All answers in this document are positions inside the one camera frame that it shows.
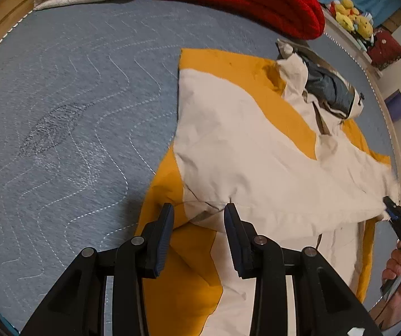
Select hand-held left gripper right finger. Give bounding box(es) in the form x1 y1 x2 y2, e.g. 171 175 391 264
223 204 383 336

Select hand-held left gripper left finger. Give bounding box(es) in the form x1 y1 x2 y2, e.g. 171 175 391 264
22 203 176 336

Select cream and yellow jacket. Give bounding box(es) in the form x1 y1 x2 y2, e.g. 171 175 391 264
135 38 400 336

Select purple folder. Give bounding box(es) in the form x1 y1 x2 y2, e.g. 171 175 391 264
384 90 401 122

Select grey quilted bed cover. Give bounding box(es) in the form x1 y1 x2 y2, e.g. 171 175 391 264
0 0 401 333

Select red cushion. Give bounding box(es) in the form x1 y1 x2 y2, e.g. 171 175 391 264
367 30 401 71

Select yellow plush toy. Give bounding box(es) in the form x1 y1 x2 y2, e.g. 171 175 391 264
339 0 358 15
335 13 355 30
354 16 374 37

